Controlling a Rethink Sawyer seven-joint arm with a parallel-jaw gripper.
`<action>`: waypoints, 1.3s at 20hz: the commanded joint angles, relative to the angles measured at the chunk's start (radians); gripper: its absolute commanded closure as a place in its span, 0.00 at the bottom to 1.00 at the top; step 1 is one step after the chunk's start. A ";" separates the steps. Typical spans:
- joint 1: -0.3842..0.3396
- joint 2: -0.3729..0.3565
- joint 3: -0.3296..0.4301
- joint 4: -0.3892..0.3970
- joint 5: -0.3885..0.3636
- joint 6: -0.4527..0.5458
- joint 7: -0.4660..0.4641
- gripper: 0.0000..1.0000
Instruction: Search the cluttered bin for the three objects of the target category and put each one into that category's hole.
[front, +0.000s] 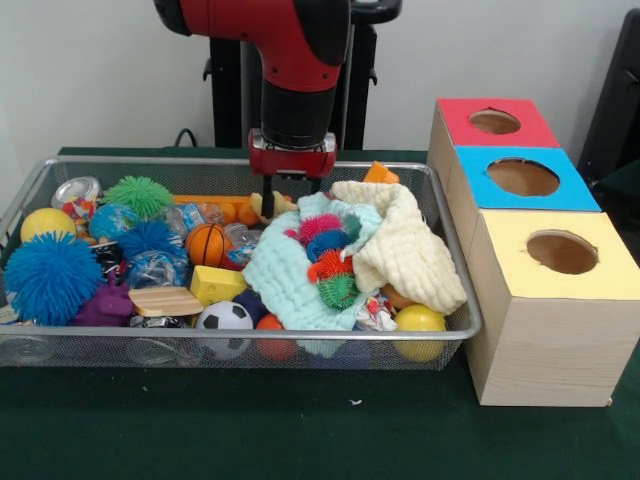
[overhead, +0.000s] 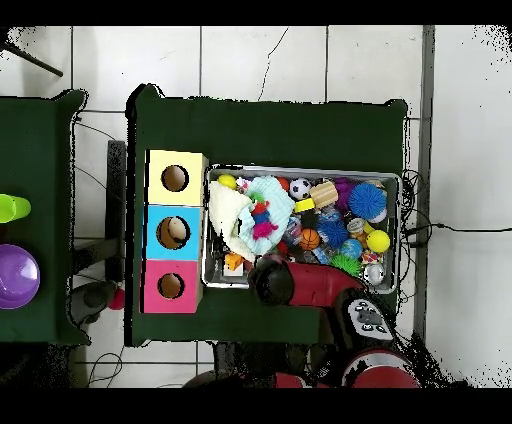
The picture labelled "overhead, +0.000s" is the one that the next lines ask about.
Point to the multicolour spiky caterpillar toy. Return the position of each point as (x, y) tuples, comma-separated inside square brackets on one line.
[(260, 218)]

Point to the light blue waffle cloth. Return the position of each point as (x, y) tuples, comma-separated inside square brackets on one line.
[(280, 204)]

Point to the cream waffle cloth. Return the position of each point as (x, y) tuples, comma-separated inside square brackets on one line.
[(226, 212)]

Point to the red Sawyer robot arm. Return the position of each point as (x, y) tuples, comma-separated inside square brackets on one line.
[(320, 284)]

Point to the shallow clear mesh bin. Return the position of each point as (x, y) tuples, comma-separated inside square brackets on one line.
[(288, 171)]

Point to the wooden box with three holes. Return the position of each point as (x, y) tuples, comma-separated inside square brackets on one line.
[(176, 198)]

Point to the yellow plastic ball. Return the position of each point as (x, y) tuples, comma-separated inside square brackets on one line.
[(378, 241), (227, 182)]

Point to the yellow foam block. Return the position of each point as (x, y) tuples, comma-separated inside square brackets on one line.
[(304, 205)]

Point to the small soccer ball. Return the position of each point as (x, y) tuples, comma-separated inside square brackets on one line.
[(300, 188)]

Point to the small basketball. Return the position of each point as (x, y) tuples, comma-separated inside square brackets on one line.
[(309, 239)]

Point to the striped wooden block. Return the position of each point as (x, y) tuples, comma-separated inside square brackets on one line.
[(324, 194)]

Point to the dark green table cloth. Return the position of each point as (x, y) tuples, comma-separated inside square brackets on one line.
[(44, 160), (260, 132)]

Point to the plain green spiky ball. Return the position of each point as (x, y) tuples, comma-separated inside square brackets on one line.
[(347, 264)]

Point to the large blue spiky ball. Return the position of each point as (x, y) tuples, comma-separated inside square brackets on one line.
[(367, 201)]

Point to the grey box with red button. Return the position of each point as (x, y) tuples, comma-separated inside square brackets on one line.
[(94, 300)]

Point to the lime green cup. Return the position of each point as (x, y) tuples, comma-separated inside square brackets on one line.
[(14, 208)]

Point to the purple plastic bowl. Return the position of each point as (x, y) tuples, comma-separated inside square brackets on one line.
[(18, 276)]

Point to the black rod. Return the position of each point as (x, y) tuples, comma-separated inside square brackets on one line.
[(40, 64)]

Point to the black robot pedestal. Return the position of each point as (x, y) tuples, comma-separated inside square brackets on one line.
[(248, 358)]

